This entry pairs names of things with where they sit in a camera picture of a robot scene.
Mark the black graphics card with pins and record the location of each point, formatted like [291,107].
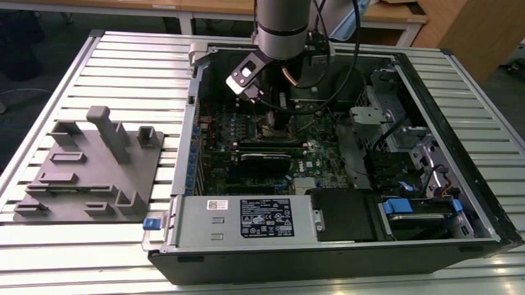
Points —
[262,167]

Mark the hard disk in blue carrier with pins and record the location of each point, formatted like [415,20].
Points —
[398,206]

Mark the green motherboard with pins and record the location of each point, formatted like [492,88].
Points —
[323,156]

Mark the black disk bay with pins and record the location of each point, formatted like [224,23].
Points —
[389,166]

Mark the wooden cabinet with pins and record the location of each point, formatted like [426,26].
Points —
[480,30]

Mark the CPU socket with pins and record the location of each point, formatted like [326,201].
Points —
[259,135]

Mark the silver power supply unit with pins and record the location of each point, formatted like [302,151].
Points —
[196,221]

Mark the small silver heat sink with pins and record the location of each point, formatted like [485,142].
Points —
[305,182]

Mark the blue case latch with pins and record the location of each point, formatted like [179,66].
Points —
[151,224]

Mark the wooden desk white frame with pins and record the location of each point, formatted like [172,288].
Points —
[393,14]
[123,2]

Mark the perforated metal drive cage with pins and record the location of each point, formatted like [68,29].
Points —
[369,115]

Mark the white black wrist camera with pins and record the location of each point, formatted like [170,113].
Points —
[242,81]

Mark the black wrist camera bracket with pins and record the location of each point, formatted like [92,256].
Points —
[319,46]

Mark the black chair base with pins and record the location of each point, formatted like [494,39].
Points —
[517,66]

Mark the silver CPU plate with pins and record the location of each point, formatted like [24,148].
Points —
[273,132]

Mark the grey metal support bar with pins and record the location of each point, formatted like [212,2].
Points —
[349,153]

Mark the black PC case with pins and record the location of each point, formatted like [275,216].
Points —
[287,264]

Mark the grey parts rack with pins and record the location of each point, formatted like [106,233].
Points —
[82,196]

